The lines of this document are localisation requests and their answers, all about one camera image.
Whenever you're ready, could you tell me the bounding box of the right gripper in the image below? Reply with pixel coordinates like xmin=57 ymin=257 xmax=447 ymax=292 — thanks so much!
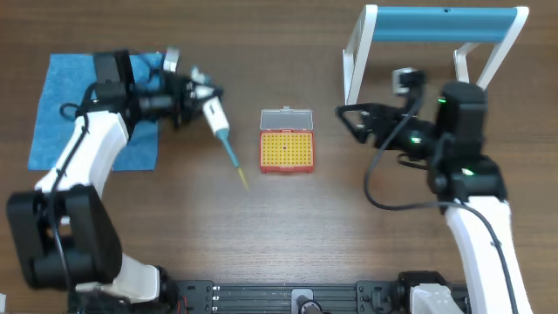
xmin=334 ymin=103 xmax=412 ymax=152

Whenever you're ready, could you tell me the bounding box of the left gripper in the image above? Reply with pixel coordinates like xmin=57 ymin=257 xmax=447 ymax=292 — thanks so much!
xmin=160 ymin=72 xmax=207 ymax=130

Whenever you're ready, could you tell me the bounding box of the white pipette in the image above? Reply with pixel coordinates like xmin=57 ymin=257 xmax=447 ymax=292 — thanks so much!
xmin=190 ymin=65 xmax=252 ymax=192

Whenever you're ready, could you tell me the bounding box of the red and yellow tip box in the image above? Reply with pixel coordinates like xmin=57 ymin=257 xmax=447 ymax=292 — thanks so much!
xmin=258 ymin=105 xmax=316 ymax=174

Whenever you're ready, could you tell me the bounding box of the white and blue stand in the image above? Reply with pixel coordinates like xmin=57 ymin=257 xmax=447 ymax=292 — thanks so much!
xmin=342 ymin=3 xmax=530 ymax=106

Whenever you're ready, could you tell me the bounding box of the blue cloth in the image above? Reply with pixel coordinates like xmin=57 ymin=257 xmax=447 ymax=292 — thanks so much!
xmin=27 ymin=52 xmax=167 ymax=172

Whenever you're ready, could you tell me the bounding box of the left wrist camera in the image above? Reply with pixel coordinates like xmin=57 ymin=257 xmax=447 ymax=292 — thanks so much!
xmin=163 ymin=46 xmax=182 ymax=74

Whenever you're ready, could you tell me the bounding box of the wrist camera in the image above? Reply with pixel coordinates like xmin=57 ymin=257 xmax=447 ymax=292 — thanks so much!
xmin=163 ymin=46 xmax=182 ymax=74
xmin=391 ymin=67 xmax=426 ymax=96

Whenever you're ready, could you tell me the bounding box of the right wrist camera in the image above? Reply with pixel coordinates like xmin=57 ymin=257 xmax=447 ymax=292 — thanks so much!
xmin=391 ymin=67 xmax=426 ymax=96

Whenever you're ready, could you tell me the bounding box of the mounting rail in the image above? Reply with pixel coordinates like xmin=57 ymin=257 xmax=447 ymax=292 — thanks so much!
xmin=167 ymin=280 xmax=472 ymax=314

